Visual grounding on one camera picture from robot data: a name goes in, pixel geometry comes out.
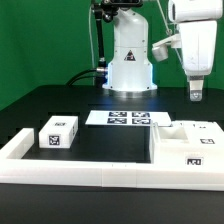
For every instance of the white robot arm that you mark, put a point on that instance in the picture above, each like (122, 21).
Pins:
(131, 74)

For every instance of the white cabinet top box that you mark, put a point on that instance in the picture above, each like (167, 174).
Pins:
(58, 132)

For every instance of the white U-shaped obstacle wall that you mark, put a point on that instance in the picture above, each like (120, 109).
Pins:
(15, 168)

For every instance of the white cabinet body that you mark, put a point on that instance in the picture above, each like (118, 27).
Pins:
(169, 147)

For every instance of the white base tag plate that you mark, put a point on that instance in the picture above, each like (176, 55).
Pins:
(128, 118)

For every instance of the white cabinet door with tag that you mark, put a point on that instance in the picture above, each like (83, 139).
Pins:
(201, 132)

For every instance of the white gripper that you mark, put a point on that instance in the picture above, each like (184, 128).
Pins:
(198, 41)

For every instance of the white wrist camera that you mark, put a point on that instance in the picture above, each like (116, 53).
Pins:
(160, 48)

